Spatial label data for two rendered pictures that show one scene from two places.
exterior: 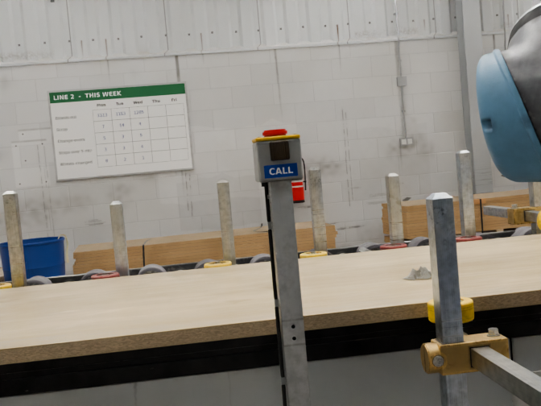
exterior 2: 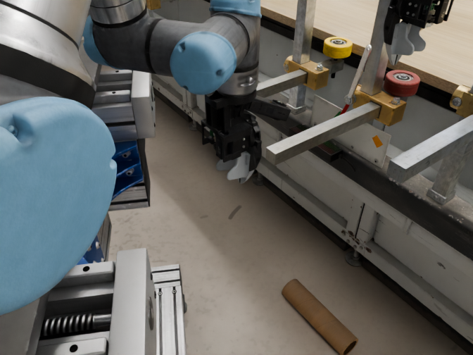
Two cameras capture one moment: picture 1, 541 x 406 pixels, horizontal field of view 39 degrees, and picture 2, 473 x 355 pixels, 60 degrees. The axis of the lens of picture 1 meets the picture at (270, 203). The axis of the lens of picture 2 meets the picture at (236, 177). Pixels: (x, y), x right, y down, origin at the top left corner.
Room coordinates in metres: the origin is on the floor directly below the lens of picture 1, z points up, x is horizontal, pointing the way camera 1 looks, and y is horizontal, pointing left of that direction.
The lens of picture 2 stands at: (0.53, -1.16, 1.35)
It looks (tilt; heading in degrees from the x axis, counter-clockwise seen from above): 39 degrees down; 60
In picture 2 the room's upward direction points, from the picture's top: straight up
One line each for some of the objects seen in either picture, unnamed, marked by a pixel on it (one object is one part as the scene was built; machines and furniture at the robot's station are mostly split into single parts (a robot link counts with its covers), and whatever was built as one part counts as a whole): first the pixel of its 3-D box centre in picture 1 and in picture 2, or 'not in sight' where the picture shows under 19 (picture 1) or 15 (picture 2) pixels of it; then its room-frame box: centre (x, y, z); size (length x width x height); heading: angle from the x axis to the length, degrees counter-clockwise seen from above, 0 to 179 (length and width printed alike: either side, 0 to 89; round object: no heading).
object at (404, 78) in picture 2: not in sight; (398, 96); (1.34, -0.56, 0.85); 0.08 x 0.08 x 0.11
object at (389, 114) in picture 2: not in sight; (376, 103); (1.28, -0.55, 0.85); 0.14 x 0.06 x 0.05; 96
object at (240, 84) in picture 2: not in sight; (236, 77); (0.84, -0.62, 1.05); 0.08 x 0.08 x 0.05
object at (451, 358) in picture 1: (464, 354); (305, 71); (1.26, -0.30, 0.84); 0.14 x 0.06 x 0.05; 96
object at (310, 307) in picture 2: not in sight; (317, 315); (1.19, -0.59, 0.04); 0.30 x 0.08 x 0.08; 96
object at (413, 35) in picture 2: not in sight; (411, 43); (1.23, -0.64, 1.04); 0.06 x 0.03 x 0.09; 95
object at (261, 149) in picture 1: (277, 160); not in sight; (1.23, -0.02, 1.18); 0.07 x 0.07 x 0.08; 6
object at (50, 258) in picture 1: (37, 279); not in sight; (6.51, 2.04, 0.36); 0.59 x 0.57 x 0.73; 9
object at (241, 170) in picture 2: not in sight; (238, 171); (0.84, -0.63, 0.86); 0.06 x 0.03 x 0.09; 6
